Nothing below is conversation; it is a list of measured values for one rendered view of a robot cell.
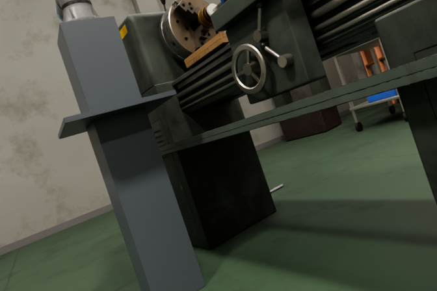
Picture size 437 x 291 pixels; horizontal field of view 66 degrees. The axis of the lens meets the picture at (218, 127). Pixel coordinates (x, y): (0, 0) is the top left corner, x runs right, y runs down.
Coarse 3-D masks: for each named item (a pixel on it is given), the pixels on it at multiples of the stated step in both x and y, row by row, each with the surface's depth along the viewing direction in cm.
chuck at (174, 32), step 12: (180, 0) 165; (192, 0) 169; (168, 12) 161; (168, 24) 160; (180, 24) 162; (192, 24) 176; (168, 36) 163; (180, 36) 161; (192, 36) 165; (180, 48) 163; (192, 48) 164
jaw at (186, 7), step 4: (176, 4) 163; (180, 4) 160; (184, 4) 161; (176, 8) 162; (180, 8) 161; (184, 8) 160; (188, 8) 159; (192, 8) 161; (196, 8) 159; (200, 8) 161; (180, 12) 163; (184, 12) 162; (188, 12) 161; (192, 12) 160; (196, 12) 159; (184, 16) 164; (188, 16) 163; (192, 16) 162; (196, 16) 161; (188, 20) 165; (192, 20) 164
